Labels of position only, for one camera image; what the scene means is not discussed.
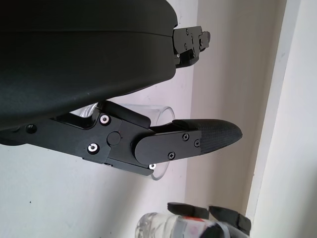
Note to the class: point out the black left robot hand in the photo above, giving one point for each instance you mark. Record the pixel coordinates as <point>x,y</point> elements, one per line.
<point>74,54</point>

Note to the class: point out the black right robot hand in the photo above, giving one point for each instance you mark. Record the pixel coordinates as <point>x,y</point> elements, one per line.
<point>230,220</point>

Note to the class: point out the clear water bottle white cap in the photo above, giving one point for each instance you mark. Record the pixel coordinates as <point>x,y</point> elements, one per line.
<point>168,226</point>

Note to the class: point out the clear plastic cup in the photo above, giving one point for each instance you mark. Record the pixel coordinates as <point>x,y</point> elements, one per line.
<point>161,116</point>

